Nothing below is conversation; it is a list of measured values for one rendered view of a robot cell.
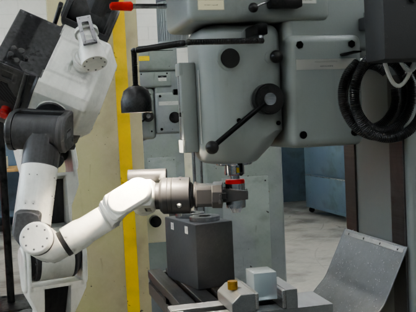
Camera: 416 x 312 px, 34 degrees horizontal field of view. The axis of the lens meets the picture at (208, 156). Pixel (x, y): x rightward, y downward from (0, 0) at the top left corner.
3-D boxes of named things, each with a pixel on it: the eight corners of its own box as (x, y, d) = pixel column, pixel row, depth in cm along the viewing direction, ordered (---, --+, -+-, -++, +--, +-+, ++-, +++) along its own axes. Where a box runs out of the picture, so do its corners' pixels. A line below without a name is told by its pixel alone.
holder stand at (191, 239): (197, 290, 194) (194, 220, 193) (166, 276, 214) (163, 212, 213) (235, 284, 199) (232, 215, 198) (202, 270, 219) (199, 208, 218)
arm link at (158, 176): (171, 208, 161) (124, 209, 162) (176, 219, 171) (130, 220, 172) (172, 162, 165) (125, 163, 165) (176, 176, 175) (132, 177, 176)
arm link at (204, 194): (221, 177, 160) (169, 179, 160) (222, 218, 160) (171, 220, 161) (222, 173, 172) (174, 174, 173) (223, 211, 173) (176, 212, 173)
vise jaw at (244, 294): (232, 314, 144) (231, 295, 144) (217, 299, 156) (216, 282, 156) (259, 311, 145) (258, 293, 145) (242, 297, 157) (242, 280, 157)
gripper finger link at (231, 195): (248, 201, 164) (222, 202, 164) (247, 187, 164) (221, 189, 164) (248, 202, 162) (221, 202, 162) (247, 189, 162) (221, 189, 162)
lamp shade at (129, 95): (114, 113, 157) (112, 86, 156) (137, 112, 162) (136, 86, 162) (136, 112, 152) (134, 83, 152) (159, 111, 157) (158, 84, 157)
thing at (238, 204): (249, 207, 165) (247, 182, 165) (230, 208, 163) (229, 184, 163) (241, 205, 169) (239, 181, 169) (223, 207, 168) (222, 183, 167)
